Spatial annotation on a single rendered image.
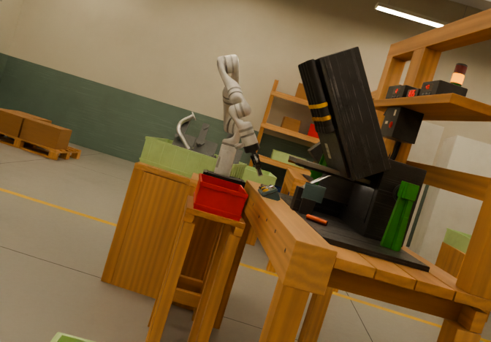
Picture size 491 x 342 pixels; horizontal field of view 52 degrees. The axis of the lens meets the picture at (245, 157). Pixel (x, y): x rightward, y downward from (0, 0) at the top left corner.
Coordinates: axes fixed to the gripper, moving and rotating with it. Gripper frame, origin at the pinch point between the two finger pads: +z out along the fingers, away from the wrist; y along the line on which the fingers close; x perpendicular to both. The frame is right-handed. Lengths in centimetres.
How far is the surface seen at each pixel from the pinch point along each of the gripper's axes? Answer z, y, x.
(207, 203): 1.4, -28.3, 27.5
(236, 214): 9.8, -28.2, 17.6
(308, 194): 13.0, -23.3, -15.6
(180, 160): -11, 82, 39
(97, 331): 52, 11, 101
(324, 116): -19, -42, -28
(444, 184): 25, -35, -71
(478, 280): 44, -88, -49
